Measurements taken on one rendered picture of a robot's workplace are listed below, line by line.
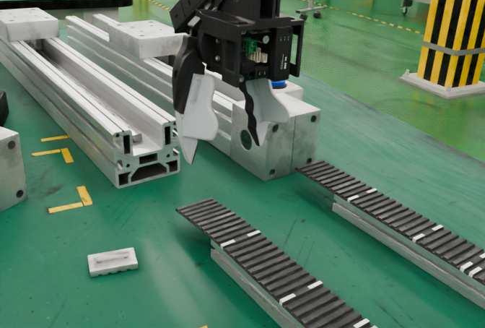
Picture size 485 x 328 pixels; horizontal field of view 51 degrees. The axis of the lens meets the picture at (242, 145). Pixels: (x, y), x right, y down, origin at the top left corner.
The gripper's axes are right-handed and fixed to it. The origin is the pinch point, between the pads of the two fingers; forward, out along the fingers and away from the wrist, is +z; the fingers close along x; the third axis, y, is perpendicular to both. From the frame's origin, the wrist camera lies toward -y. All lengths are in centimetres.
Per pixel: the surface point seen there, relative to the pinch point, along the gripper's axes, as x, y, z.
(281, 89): 31.9, -28.7, 7.6
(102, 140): -4.7, -23.3, 7.9
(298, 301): -0.7, 14.6, 10.1
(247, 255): -0.8, 6.5, 10.1
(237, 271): -1.2, 5.5, 12.6
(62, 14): 40, -190, 22
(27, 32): -1, -76, 4
